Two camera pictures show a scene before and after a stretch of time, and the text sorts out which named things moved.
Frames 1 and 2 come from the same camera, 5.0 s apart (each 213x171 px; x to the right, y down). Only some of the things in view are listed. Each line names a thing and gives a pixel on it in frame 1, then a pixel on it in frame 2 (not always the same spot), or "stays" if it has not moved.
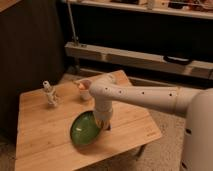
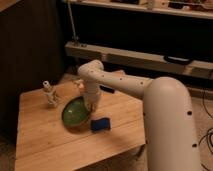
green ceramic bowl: [85, 128] -> [76, 114]
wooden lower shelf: [139, 59] stays
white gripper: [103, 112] -> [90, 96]
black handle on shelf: [177, 60] stays
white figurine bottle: [50, 92] stays
